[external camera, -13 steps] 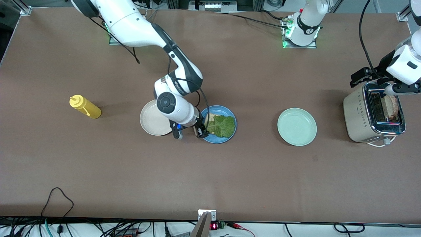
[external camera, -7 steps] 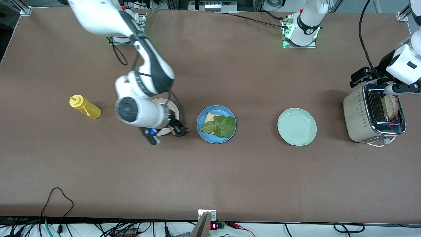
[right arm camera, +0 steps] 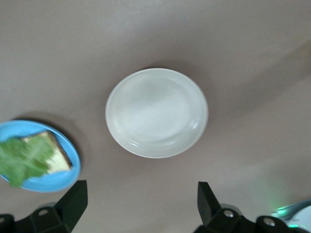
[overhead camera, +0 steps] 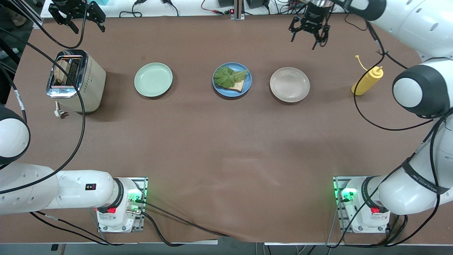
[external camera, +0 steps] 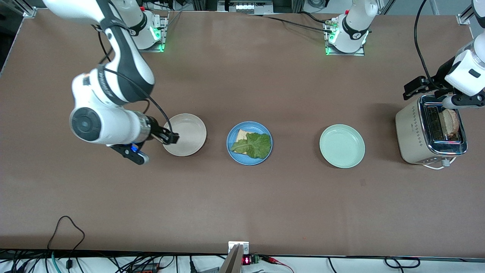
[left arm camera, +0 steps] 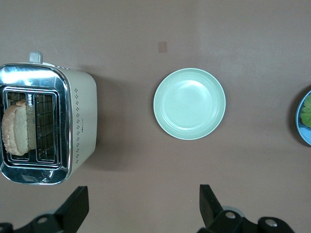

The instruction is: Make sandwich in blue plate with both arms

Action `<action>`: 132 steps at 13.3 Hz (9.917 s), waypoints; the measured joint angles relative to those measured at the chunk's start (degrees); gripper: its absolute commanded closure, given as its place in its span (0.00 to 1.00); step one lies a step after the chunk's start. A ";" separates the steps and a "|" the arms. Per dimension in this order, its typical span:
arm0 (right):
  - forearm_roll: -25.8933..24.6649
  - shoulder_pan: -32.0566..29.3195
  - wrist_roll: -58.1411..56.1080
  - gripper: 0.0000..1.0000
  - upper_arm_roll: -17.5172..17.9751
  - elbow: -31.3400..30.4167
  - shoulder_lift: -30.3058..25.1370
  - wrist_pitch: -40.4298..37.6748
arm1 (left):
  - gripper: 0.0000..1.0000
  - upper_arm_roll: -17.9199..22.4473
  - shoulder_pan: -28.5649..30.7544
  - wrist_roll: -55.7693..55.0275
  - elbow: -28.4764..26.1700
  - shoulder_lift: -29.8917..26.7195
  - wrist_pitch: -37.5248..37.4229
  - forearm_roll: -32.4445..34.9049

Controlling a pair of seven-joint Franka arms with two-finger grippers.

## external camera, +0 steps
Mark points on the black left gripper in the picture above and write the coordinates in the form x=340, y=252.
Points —
x=433, y=84

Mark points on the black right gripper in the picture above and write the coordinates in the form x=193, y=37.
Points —
x=156, y=130

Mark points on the toasted bread slice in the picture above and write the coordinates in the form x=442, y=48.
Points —
x=241, y=135
x=451, y=123

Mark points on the green lettuce leaf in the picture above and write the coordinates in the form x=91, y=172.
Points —
x=259, y=146

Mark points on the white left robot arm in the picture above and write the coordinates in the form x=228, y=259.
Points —
x=354, y=26

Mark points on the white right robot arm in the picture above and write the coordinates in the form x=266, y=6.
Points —
x=129, y=68

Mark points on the beige plate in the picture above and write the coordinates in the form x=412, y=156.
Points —
x=189, y=132

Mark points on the blue plate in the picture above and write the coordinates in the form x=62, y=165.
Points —
x=242, y=161

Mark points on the light green plate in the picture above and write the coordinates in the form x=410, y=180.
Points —
x=342, y=146

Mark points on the cream and chrome toaster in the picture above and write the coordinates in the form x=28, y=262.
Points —
x=409, y=132

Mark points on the black power strip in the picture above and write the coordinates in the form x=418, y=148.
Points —
x=146, y=268

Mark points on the small red digit display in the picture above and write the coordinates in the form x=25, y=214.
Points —
x=247, y=260

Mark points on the metal electronics box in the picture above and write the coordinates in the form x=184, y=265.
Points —
x=246, y=7

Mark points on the red clip lead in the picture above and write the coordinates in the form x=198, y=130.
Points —
x=276, y=261

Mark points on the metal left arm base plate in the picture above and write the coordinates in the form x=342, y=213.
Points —
x=348, y=54

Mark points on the metal table corner bracket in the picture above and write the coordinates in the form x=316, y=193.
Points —
x=463, y=19
x=30, y=12

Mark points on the grey metal camera mount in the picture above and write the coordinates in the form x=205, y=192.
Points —
x=235, y=258

